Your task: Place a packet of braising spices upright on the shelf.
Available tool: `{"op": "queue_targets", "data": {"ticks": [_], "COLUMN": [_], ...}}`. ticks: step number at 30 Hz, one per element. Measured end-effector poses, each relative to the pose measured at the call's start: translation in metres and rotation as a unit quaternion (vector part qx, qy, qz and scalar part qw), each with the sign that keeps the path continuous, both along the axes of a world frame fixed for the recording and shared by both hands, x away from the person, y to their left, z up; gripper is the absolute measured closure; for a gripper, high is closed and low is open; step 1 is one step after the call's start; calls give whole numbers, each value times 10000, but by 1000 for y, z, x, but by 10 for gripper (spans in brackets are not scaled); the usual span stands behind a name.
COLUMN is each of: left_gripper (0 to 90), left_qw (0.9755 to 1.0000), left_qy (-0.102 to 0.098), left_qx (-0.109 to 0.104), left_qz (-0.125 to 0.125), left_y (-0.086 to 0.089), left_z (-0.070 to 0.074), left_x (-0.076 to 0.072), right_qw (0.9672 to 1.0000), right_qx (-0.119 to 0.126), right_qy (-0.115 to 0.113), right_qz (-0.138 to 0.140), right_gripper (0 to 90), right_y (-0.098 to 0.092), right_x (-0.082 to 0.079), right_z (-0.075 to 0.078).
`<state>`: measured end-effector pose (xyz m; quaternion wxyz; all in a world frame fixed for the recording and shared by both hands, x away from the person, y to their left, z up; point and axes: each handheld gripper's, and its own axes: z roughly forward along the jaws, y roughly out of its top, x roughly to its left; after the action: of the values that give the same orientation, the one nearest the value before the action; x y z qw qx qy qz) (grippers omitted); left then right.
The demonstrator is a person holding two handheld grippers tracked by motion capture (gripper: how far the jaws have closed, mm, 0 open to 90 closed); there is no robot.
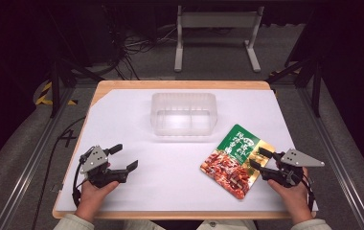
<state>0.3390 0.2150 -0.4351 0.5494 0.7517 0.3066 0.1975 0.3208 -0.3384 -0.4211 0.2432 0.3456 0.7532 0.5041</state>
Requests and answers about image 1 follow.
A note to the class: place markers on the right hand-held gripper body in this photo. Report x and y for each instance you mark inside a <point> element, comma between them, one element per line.
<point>290,168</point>

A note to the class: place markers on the green and red food packet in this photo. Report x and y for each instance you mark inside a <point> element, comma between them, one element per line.
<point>238,161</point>

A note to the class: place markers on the white metal stand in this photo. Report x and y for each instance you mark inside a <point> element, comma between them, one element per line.
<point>217,35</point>

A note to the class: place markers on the person's sleeve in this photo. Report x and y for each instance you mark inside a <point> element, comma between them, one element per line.
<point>73,223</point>
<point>311,225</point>

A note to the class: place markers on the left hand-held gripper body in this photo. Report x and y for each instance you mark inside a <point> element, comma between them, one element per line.
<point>97,166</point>

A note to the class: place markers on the black metal stand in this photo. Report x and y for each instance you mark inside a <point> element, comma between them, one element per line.
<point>307,70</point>
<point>62,76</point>

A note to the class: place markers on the white paper sheet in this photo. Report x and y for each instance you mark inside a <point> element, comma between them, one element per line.
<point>170,150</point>

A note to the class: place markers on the clear plastic container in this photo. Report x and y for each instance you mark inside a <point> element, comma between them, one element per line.
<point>184,114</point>

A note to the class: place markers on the person's right sleeve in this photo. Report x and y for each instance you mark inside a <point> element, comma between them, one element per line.
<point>311,225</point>

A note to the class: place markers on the person's right hand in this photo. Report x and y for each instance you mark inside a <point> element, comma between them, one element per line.
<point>291,198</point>

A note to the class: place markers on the aluminium rail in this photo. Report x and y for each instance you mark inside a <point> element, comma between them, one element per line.
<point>27,166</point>
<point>336,159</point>

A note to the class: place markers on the wooden table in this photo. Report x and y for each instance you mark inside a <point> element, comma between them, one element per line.
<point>183,85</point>

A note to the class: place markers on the yellow and black hazard tape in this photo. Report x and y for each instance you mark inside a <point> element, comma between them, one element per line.
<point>46,94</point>

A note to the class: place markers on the person's left hand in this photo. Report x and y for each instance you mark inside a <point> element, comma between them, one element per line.
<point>92,195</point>

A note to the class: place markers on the person's left sleeve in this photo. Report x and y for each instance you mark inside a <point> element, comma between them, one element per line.
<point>73,223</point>

